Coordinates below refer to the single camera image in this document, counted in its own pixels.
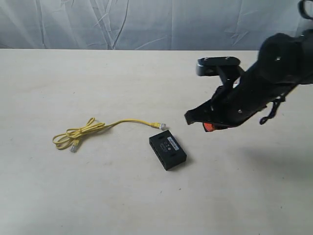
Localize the black network switch box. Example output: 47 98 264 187
149 130 187 171

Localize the grey wrinkled backdrop cloth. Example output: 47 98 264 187
0 0 313 50

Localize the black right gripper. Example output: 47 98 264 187
184 66 276 132

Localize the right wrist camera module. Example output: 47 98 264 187
196 56 245 87

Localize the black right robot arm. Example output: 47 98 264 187
184 29 313 132

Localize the yellow ethernet cable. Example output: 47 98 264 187
52 117 167 154

